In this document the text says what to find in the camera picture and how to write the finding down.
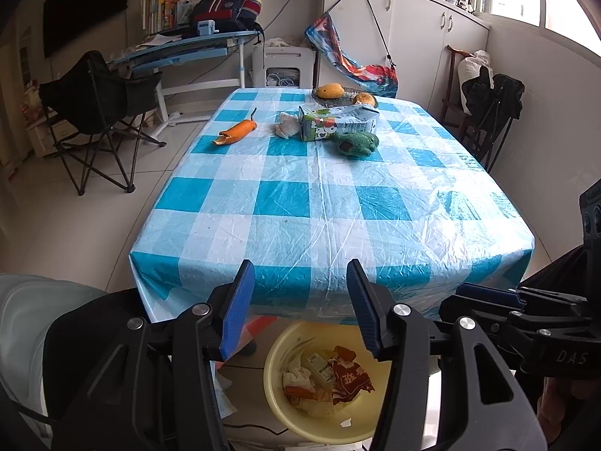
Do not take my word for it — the low white television stand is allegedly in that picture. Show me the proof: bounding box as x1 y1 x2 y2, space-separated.
26 117 76 157

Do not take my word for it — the light blue milk carton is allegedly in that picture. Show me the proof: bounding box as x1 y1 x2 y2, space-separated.
297 104 380 144

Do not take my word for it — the yellow plastic basin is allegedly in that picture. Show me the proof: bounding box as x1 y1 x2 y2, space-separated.
263 320 435 445

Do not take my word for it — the blue white checked tablecloth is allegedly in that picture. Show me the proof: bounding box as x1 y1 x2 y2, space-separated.
129 87 536 327

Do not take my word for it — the long orange peel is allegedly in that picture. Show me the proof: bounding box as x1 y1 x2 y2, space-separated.
212 108 259 147

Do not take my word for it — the dark wooden chair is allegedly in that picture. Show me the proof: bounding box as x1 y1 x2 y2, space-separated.
440 44 484 146

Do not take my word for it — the folded black chair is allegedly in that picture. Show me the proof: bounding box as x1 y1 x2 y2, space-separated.
460 67 525 172

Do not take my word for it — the dark striped glass bowl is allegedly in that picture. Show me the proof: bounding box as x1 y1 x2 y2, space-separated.
311 86 371 108

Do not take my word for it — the blue tilted study desk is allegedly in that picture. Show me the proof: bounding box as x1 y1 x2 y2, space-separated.
108 29 264 137

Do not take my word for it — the black camp chair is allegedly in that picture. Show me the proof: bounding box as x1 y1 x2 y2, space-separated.
38 50 166 197

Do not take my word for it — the white tissue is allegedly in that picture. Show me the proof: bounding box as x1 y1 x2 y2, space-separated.
282 354 314 388
273 111 301 139

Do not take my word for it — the white sack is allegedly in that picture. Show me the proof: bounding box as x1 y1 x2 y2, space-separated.
458 50 493 104

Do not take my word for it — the pale grey plastic object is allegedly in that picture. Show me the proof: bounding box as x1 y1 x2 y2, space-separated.
0 272 111 437

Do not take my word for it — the black television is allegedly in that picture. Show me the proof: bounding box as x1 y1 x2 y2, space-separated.
42 0 130 58

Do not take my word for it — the colourful printed hanging bag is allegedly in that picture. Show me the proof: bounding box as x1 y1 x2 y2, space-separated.
305 0 400 99

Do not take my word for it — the row of books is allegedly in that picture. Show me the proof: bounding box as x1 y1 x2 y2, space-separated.
140 0 195 36

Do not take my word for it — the small orange peel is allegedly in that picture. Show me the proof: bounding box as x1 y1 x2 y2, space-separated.
285 385 322 402

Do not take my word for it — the small green white carton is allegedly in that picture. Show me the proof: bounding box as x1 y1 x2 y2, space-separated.
305 351 336 383

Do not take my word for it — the row of pale shoes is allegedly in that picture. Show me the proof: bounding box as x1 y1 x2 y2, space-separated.
425 0 480 12

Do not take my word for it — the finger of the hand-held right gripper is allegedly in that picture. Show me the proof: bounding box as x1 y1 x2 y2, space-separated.
438 295 590 338
455 283 590 313

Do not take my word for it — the white plastic cabinet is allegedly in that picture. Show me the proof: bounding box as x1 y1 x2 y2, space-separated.
252 44 315 89

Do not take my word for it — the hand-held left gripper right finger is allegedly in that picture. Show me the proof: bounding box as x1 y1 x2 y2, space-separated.
346 258 548 451

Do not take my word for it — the white wall cabinet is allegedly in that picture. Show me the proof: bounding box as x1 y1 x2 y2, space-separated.
316 0 491 125

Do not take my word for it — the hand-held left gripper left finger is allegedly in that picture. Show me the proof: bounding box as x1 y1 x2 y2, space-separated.
66 259 257 451

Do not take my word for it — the dark striped backpack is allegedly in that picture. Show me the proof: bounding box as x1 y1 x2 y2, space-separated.
190 0 264 33

